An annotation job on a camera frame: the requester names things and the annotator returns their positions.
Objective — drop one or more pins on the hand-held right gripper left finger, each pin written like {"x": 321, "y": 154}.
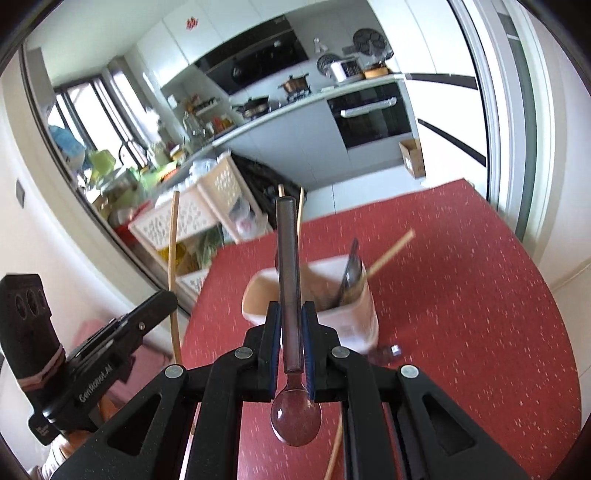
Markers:
{"x": 274, "y": 350}

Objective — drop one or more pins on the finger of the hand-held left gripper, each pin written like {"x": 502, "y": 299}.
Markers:
{"x": 152, "y": 311}

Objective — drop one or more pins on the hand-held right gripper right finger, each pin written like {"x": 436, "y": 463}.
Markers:
{"x": 309, "y": 350}

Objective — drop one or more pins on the white plastic utensil holder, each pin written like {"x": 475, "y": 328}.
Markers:
{"x": 351, "y": 323}

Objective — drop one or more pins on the dark transparent plastic spoon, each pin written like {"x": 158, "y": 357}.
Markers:
{"x": 352, "y": 258}
{"x": 288, "y": 277}
{"x": 362, "y": 277}
{"x": 385, "y": 354}

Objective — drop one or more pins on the person's left hand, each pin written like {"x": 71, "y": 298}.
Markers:
{"x": 64, "y": 454}

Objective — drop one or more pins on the yellow oil bottle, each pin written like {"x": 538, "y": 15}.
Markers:
{"x": 178, "y": 261}

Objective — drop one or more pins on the pink plastic stool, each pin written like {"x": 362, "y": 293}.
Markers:
{"x": 138, "y": 369}

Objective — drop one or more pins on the green vegetables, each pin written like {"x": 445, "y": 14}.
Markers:
{"x": 210, "y": 247}

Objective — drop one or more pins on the white plastic basket cart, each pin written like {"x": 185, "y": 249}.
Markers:
{"x": 217, "y": 184}

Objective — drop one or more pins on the green plastic bag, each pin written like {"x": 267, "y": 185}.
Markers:
{"x": 101, "y": 164}

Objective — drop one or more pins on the kitchen faucet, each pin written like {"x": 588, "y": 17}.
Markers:
{"x": 124, "y": 152}

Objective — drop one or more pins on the black lattice panel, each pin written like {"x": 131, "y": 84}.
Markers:
{"x": 258, "y": 180}

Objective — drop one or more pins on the blue hanging bag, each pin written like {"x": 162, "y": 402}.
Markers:
{"x": 67, "y": 145}

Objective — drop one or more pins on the kitchen window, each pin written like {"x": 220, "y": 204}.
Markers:
{"x": 106, "y": 115}

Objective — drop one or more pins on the spice rack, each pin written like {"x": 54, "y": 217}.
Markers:
{"x": 207, "y": 117}

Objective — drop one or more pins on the grey base cabinet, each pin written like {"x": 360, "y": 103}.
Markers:
{"x": 295, "y": 138}

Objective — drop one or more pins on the cardboard box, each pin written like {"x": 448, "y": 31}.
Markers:
{"x": 412, "y": 159}

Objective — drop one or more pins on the black built-in oven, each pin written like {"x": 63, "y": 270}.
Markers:
{"x": 369, "y": 115}

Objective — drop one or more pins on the copper cooking pot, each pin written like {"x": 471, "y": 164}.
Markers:
{"x": 295, "y": 85}

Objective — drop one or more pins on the white upper cabinets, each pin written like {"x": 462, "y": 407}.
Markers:
{"x": 175, "y": 41}

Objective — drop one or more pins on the black range hood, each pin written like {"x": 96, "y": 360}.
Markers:
{"x": 254, "y": 55}

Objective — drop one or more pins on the wooden board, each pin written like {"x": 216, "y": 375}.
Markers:
{"x": 376, "y": 72}

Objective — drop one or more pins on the small round black trivet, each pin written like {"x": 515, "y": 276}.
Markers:
{"x": 327, "y": 63}

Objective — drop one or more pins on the red paper decal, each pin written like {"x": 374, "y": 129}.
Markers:
{"x": 192, "y": 23}

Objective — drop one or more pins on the large round black trivet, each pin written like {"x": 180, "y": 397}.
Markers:
{"x": 369, "y": 40}

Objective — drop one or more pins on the white refrigerator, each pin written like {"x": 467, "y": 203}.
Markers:
{"x": 438, "y": 37}

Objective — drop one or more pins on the grey wall switch panel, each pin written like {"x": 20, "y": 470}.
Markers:
{"x": 21, "y": 194}

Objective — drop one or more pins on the white wall hook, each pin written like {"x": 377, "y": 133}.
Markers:
{"x": 319, "y": 45}

